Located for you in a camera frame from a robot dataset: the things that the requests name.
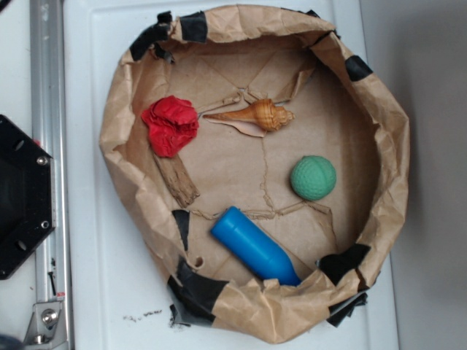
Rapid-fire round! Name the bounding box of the green dimpled ball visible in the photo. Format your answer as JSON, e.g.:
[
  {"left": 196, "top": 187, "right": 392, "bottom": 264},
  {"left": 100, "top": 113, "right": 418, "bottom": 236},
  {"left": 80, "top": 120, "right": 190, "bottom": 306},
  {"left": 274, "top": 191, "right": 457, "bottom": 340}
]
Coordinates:
[{"left": 290, "top": 155, "right": 336, "bottom": 201}]

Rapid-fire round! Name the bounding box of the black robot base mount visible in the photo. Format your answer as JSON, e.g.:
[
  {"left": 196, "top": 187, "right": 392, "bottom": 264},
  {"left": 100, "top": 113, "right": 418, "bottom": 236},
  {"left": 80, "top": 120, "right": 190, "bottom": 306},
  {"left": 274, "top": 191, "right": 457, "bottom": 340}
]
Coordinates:
[{"left": 1, "top": 115, "right": 55, "bottom": 280}]

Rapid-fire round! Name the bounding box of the crumpled red paper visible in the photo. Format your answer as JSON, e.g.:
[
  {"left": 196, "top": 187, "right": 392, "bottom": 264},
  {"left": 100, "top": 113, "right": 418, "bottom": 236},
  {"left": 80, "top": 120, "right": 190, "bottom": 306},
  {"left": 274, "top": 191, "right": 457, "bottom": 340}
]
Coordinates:
[{"left": 141, "top": 96, "right": 199, "bottom": 158}]

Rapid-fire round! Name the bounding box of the brown paper bag bin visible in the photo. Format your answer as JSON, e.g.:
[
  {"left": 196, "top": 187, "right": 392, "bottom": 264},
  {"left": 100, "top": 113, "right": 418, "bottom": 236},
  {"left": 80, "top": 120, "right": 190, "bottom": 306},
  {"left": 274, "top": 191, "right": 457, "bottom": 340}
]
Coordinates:
[{"left": 99, "top": 4, "right": 410, "bottom": 344}]

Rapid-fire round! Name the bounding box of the brown wood piece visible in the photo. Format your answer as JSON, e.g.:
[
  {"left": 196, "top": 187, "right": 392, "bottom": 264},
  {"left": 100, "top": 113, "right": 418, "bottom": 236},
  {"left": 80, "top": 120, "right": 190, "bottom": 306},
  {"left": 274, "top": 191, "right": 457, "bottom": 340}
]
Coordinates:
[{"left": 153, "top": 154, "right": 200, "bottom": 208}]

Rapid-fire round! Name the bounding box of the orange spiral seashell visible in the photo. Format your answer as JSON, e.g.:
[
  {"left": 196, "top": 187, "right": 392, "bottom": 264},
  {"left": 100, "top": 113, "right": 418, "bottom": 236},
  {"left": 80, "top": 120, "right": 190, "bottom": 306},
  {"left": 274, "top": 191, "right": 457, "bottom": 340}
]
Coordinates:
[{"left": 203, "top": 99, "right": 296, "bottom": 137}]

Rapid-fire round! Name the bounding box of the metal corner bracket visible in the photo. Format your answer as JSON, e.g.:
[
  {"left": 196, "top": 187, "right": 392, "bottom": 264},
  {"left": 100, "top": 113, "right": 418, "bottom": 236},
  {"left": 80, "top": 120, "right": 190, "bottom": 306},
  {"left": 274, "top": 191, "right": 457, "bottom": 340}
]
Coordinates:
[{"left": 23, "top": 301, "right": 67, "bottom": 349}]

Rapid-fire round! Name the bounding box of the white plastic tray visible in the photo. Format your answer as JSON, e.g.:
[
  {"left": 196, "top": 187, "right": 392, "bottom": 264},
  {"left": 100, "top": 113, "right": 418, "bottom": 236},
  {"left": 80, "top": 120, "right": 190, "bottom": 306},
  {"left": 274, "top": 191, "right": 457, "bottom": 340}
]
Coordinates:
[{"left": 62, "top": 0, "right": 401, "bottom": 350}]

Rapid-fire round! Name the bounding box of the aluminium extrusion rail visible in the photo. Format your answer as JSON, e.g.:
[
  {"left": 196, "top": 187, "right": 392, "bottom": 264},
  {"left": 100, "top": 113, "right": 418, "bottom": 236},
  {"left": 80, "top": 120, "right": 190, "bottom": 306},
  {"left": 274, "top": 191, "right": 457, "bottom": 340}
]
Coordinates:
[{"left": 30, "top": 1, "right": 75, "bottom": 349}]

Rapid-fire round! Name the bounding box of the blue plastic bottle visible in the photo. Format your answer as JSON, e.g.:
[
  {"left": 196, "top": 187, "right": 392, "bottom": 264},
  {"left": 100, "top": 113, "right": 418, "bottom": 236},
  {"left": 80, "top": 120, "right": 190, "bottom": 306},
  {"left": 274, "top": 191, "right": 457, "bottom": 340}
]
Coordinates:
[{"left": 211, "top": 206, "right": 301, "bottom": 287}]

